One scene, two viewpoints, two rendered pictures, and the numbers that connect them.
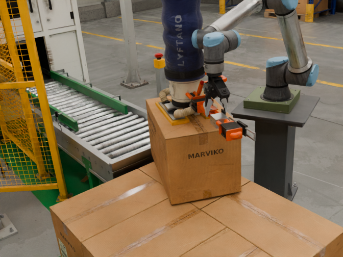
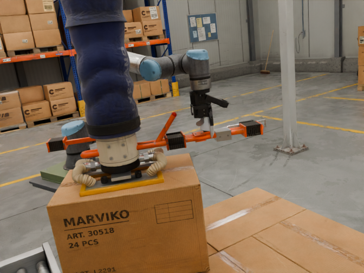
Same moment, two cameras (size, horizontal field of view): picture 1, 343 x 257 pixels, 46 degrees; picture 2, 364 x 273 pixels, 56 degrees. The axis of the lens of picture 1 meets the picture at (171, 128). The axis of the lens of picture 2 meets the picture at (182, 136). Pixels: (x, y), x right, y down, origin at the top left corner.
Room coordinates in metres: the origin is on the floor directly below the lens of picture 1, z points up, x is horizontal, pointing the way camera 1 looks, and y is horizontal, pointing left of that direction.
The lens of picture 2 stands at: (1.66, 1.28, 1.50)
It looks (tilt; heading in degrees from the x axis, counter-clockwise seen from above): 15 degrees down; 278
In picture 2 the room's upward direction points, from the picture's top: 7 degrees counter-clockwise
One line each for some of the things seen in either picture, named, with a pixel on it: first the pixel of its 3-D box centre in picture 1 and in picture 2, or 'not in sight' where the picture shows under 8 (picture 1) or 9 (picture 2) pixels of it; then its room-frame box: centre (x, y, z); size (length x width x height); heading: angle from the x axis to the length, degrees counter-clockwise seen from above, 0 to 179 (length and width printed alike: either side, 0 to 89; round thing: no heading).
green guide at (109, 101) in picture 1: (87, 87); not in sight; (3.80, 0.80, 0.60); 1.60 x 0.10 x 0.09; 36
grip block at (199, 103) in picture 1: (202, 103); (174, 140); (1.89, -0.16, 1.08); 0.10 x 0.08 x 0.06; 105
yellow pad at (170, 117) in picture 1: (171, 109); (122, 180); (2.11, -0.01, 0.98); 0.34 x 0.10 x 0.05; 15
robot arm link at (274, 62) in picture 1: (278, 70); (76, 135); (2.61, -0.76, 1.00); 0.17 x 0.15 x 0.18; 49
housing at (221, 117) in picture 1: (219, 120); (221, 134); (1.68, -0.22, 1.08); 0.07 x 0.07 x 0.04; 15
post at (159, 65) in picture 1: (164, 116); not in sight; (3.17, 0.06, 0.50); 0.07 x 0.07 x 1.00; 36
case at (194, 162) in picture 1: (190, 142); (134, 216); (2.11, -0.11, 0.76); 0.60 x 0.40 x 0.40; 11
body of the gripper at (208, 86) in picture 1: (213, 83); (201, 103); (1.76, -0.21, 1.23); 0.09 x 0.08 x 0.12; 15
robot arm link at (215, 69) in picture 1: (213, 67); (200, 84); (1.75, -0.21, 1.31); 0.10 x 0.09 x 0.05; 105
